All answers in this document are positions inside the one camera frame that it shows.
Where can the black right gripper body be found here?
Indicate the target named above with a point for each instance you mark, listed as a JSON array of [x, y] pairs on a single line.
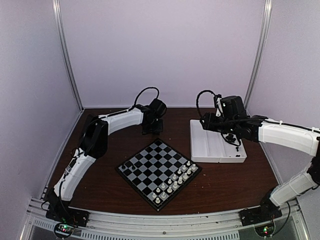
[[227, 126]]

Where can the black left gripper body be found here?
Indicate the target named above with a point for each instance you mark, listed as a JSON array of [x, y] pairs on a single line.
[[153, 128]]

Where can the white plastic divided tray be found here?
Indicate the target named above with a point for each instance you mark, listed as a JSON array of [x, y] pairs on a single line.
[[210, 147]]

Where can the black white chessboard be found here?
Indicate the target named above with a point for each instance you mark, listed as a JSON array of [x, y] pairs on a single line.
[[153, 162]]

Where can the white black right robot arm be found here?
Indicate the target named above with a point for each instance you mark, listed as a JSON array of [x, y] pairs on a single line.
[[267, 131]]

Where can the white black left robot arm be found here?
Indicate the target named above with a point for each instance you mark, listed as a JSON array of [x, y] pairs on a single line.
[[93, 144]]

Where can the pile of black chess pieces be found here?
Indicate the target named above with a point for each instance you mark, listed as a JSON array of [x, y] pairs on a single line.
[[233, 144]]

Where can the white chess piece row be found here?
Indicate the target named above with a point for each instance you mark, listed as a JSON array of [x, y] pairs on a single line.
[[172, 183]]

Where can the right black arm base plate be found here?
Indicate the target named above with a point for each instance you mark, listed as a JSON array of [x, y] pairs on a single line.
[[267, 211]]

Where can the front aluminium rail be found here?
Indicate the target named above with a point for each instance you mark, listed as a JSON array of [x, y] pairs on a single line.
[[225, 225]]

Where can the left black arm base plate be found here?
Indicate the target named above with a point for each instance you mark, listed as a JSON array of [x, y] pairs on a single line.
[[61, 212]]

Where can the right aluminium frame post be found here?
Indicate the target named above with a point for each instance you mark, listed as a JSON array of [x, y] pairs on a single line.
[[263, 36]]

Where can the aluminium frame post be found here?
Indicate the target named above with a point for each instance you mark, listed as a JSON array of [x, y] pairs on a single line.
[[65, 53], [263, 36]]

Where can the left aluminium frame post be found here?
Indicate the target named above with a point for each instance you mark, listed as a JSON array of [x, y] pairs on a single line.
[[65, 53]]

